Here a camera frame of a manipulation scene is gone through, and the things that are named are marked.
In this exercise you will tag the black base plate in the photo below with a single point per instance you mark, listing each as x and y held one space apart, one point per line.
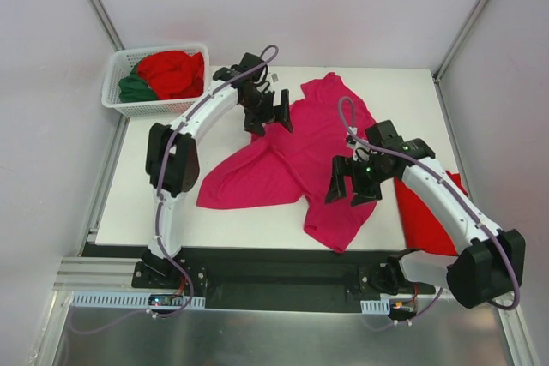
259 279

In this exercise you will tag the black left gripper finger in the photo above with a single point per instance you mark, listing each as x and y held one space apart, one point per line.
282 114
254 124

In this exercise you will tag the green t shirt in basket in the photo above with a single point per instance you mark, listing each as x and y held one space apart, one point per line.
133 89

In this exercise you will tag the red t shirt in basket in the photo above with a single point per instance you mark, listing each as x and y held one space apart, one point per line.
173 74

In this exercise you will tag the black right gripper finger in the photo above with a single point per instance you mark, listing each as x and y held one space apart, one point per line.
366 193
337 186

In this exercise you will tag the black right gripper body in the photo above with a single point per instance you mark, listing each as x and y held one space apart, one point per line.
355 176

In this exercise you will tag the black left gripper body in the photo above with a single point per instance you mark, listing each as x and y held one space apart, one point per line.
268 113

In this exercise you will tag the white perforated plastic basket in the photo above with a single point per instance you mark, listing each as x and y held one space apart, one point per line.
122 62

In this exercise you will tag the folded red t shirt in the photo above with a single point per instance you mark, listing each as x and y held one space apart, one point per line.
421 228

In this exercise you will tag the pink t shirt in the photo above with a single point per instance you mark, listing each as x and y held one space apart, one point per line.
281 167

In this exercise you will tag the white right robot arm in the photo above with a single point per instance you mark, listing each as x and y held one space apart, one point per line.
489 262

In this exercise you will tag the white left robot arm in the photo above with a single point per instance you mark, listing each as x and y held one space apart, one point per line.
172 162

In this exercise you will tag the right aluminium frame post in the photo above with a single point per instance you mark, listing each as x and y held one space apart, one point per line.
466 28

